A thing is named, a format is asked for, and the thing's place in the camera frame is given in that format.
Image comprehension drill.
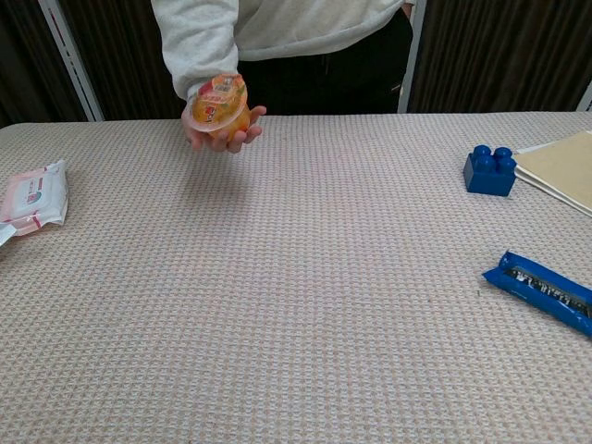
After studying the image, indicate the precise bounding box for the orange jelly cup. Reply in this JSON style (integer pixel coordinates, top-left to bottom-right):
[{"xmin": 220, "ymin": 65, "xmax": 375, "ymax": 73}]
[{"xmin": 190, "ymin": 73, "xmax": 253, "ymax": 140}]

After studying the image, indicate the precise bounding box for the blue snack bar wrapper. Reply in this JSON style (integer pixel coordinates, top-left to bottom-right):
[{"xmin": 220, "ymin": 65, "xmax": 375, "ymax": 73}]
[{"xmin": 481, "ymin": 250, "xmax": 592, "ymax": 339}]

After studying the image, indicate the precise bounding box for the person's right hand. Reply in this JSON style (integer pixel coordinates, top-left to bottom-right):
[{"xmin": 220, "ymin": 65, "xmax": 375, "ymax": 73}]
[{"xmin": 180, "ymin": 105, "xmax": 268, "ymax": 154}]

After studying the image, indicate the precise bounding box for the blue toy building brick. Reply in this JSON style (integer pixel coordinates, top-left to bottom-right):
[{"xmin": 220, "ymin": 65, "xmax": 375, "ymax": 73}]
[{"xmin": 462, "ymin": 144, "xmax": 518, "ymax": 198}]

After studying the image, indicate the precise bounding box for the white slanted frame post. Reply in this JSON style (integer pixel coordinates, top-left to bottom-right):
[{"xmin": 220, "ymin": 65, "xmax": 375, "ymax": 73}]
[
  {"xmin": 396, "ymin": 0, "xmax": 429, "ymax": 115},
  {"xmin": 36, "ymin": 0, "xmax": 105, "ymax": 123},
  {"xmin": 575, "ymin": 78, "xmax": 592, "ymax": 113}
]

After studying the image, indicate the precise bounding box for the person torso in grey sweater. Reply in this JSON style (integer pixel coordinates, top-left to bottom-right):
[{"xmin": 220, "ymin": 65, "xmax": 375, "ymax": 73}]
[{"xmin": 233, "ymin": 0, "xmax": 416, "ymax": 116}]

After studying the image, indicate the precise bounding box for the person's grey sleeved right arm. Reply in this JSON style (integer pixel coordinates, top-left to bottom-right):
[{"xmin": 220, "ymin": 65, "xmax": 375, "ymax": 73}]
[{"xmin": 151, "ymin": 0, "xmax": 241, "ymax": 101}]

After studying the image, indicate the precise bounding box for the dark pleated curtain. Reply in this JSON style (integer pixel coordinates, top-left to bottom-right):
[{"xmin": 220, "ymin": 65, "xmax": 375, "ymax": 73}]
[
  {"xmin": 57, "ymin": 0, "xmax": 186, "ymax": 122},
  {"xmin": 0, "ymin": 0, "xmax": 92, "ymax": 130},
  {"xmin": 409, "ymin": 0, "xmax": 592, "ymax": 115}
]

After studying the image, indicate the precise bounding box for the pink white wet wipes pack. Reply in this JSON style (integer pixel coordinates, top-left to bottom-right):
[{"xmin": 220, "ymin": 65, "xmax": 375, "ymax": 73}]
[{"xmin": 0, "ymin": 159, "xmax": 69, "ymax": 237}]

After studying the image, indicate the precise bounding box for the beige notebook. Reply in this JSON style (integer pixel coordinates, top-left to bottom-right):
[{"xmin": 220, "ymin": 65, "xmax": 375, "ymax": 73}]
[{"xmin": 513, "ymin": 130, "xmax": 592, "ymax": 216}]

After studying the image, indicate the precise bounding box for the beige woven tablecloth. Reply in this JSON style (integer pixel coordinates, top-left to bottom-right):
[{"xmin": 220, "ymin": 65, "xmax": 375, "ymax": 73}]
[{"xmin": 0, "ymin": 109, "xmax": 592, "ymax": 444}]

